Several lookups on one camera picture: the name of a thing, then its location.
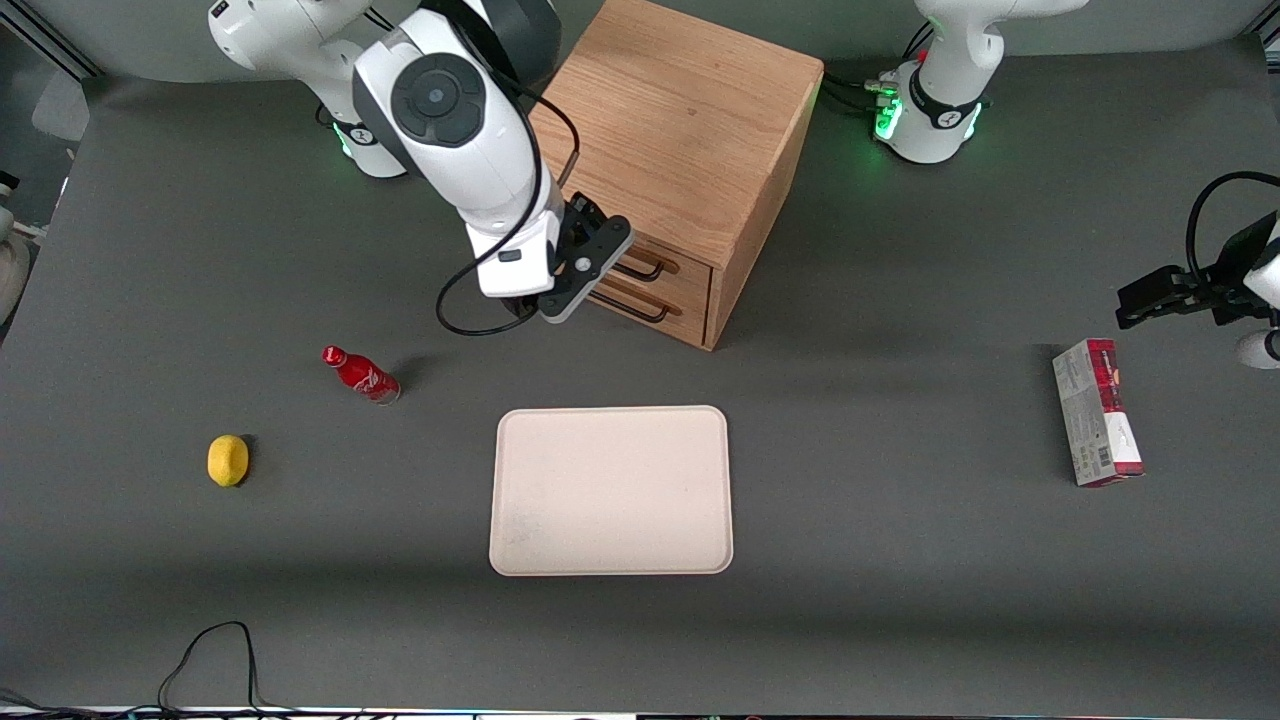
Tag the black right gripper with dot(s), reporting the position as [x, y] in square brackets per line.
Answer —
[581, 235]

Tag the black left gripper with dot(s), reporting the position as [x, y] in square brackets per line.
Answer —
[1226, 280]

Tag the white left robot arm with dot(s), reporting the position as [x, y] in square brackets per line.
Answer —
[940, 60]

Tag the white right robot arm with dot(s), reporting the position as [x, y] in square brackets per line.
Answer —
[450, 110]

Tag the oak wooden drawer cabinet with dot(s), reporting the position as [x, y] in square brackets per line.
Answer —
[690, 110]

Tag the red plaid cardboard box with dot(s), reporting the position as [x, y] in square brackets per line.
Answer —
[1095, 415]

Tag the beige plastic tray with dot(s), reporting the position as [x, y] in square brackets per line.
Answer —
[610, 490]

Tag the red cola bottle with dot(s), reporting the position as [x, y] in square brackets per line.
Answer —
[362, 376]

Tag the yellow lemon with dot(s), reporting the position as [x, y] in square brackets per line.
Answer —
[228, 461]

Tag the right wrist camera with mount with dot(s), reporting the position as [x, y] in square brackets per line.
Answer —
[585, 270]

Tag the aluminium frame rail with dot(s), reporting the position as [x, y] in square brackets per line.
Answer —
[1270, 38]
[50, 42]

